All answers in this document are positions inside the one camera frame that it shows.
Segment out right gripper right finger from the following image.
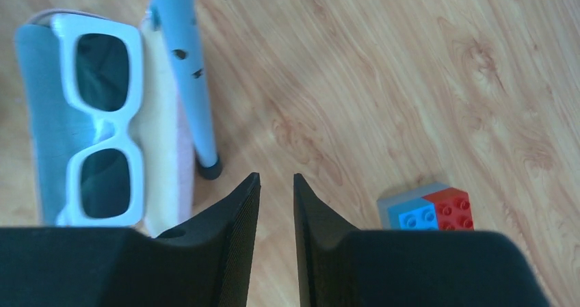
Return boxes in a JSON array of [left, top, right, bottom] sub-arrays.
[[293, 174, 549, 306]]

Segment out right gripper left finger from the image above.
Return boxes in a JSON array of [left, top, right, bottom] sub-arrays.
[[1, 172, 261, 306]]

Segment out pink glasses case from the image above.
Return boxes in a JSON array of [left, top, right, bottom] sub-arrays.
[[25, 11, 195, 236]]

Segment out white frame sunglasses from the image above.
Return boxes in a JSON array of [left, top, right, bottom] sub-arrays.
[[51, 14, 145, 227]]

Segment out light blue cleaning cloth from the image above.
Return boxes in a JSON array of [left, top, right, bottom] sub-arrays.
[[14, 24, 96, 226]]

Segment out colourful block cube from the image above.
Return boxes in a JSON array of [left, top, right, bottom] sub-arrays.
[[377, 183, 474, 230]]

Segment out silver tripod stand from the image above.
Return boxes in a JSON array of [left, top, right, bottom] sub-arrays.
[[151, 0, 223, 180]]

